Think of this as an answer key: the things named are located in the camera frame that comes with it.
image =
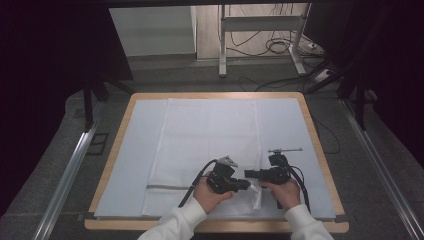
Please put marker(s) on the aluminium floor rail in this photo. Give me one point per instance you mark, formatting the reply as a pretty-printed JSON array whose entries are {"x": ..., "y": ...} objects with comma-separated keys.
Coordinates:
[
  {"x": 66, "y": 180},
  {"x": 380, "y": 160}
]

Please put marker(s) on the white power strip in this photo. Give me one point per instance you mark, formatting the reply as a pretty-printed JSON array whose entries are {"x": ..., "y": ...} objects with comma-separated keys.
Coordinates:
[{"x": 322, "y": 75}]

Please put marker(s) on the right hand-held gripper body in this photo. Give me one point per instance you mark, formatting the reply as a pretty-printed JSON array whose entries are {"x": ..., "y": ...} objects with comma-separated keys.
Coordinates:
[{"x": 278, "y": 174}]

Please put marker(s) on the person's left hand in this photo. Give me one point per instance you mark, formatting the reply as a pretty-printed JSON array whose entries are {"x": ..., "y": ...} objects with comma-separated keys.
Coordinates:
[{"x": 208, "y": 196}]

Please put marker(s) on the black floor grate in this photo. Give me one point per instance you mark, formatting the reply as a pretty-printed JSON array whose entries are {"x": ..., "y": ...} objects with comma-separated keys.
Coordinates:
[{"x": 98, "y": 144}]

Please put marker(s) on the black metal stand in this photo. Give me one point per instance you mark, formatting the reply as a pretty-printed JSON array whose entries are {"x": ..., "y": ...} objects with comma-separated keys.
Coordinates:
[
  {"x": 360, "y": 106},
  {"x": 88, "y": 106}
]

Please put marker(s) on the person's right hand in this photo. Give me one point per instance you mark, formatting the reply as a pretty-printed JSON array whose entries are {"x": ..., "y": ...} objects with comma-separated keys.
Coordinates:
[{"x": 285, "y": 195}]

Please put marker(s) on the white table mat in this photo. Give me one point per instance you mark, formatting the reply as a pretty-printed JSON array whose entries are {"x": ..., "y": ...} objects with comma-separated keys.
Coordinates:
[{"x": 290, "y": 126}]

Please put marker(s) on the white metal desk frame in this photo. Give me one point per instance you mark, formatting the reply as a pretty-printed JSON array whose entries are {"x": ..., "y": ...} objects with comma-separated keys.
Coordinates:
[{"x": 222, "y": 40}]

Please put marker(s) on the black curtain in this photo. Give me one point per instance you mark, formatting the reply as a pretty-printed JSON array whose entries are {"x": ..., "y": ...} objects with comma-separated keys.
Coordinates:
[
  {"x": 43, "y": 83},
  {"x": 396, "y": 66}
]

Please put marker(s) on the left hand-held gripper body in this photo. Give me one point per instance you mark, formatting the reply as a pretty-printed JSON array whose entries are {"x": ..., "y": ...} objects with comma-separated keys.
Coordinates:
[{"x": 220, "y": 178}]

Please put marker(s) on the wooden table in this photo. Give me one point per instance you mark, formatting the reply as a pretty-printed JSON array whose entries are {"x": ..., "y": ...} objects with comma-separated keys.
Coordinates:
[{"x": 216, "y": 228}]

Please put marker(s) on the white towel with grey stripe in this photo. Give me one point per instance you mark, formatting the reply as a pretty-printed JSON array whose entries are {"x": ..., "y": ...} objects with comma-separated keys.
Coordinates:
[{"x": 200, "y": 140}]

